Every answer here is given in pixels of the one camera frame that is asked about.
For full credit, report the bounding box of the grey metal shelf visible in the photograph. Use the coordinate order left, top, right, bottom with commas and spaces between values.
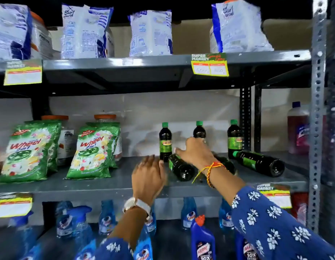
0, 0, 328, 260

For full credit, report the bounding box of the white blue detergent packet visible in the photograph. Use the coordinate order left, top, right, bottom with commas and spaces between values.
61, 4, 114, 59
210, 0, 274, 53
128, 10, 173, 57
0, 4, 32, 61

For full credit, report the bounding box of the group of blue Colin sprays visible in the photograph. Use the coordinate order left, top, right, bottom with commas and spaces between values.
8, 197, 234, 260

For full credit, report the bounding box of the green detergent packet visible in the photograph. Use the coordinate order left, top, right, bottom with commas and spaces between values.
0, 123, 58, 183
65, 126, 120, 179
86, 121, 122, 168
25, 120, 62, 172

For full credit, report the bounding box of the red toilet cleaner bottle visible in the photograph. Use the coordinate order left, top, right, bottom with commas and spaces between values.
291, 192, 308, 226

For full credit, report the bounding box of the orange yellow thread bracelet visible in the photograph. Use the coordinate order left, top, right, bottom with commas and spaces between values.
192, 161, 226, 189

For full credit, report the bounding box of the pink liquid bottle blue cap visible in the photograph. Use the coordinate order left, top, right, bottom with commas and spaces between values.
287, 101, 310, 155

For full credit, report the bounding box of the clear jar orange lid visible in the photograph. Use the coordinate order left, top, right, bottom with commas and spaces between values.
93, 114, 123, 161
41, 115, 76, 165
30, 11, 54, 60
104, 27, 115, 58

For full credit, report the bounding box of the blue toilet cleaner bottle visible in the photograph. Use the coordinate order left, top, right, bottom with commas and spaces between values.
190, 215, 216, 260
235, 230, 259, 260

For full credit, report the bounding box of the person's right hand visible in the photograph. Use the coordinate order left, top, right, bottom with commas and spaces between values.
175, 137, 219, 171

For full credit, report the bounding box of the person's right forearm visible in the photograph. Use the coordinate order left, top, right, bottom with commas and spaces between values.
198, 162, 246, 206

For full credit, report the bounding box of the yellow green price tag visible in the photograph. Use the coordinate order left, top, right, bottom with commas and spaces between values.
4, 60, 43, 86
191, 53, 229, 77
256, 183, 292, 209
0, 194, 33, 218

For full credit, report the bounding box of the green bottle dark liquid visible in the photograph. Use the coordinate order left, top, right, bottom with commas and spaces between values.
168, 153, 196, 182
232, 150, 285, 178
213, 153, 237, 176

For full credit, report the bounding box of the blue floral top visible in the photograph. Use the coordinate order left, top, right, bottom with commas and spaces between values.
94, 186, 335, 260

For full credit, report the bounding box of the white strap wristwatch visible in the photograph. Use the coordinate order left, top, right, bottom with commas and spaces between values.
122, 197, 152, 221

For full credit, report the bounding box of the person's left hand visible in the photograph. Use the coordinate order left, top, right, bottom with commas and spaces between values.
131, 155, 167, 205

